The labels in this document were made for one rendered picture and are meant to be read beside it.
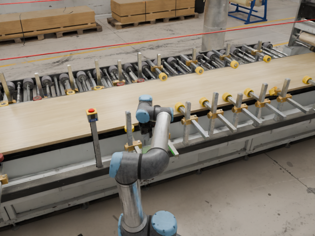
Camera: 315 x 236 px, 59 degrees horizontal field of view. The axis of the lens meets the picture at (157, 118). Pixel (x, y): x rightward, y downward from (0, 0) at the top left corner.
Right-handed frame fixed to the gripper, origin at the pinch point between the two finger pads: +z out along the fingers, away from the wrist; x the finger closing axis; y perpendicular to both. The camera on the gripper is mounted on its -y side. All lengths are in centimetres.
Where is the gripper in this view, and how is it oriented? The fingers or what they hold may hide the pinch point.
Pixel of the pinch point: (149, 139)
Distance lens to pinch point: 205.7
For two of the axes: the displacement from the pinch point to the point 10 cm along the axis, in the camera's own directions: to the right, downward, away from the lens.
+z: 0.0, 8.3, 5.6
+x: 3.9, 5.2, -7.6
